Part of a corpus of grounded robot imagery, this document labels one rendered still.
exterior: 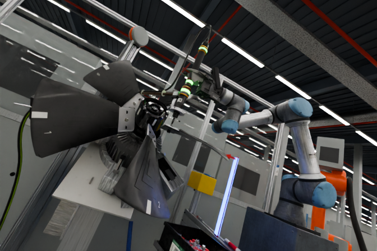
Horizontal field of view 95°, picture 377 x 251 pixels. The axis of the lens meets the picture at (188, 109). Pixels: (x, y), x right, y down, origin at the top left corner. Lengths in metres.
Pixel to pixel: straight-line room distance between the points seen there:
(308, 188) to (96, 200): 0.91
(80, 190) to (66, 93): 0.33
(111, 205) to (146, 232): 0.83
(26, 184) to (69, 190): 0.80
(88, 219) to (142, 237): 0.77
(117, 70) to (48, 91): 0.34
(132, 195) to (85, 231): 0.39
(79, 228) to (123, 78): 0.59
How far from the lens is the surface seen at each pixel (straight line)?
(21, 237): 1.43
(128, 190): 0.48
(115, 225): 1.50
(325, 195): 1.06
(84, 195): 0.74
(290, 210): 1.15
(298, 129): 1.06
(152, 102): 0.70
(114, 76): 0.85
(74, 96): 0.63
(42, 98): 0.63
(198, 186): 1.03
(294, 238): 1.01
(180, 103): 0.75
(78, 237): 0.85
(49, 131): 0.61
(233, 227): 1.82
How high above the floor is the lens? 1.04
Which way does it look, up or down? 19 degrees up
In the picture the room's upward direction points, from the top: 22 degrees clockwise
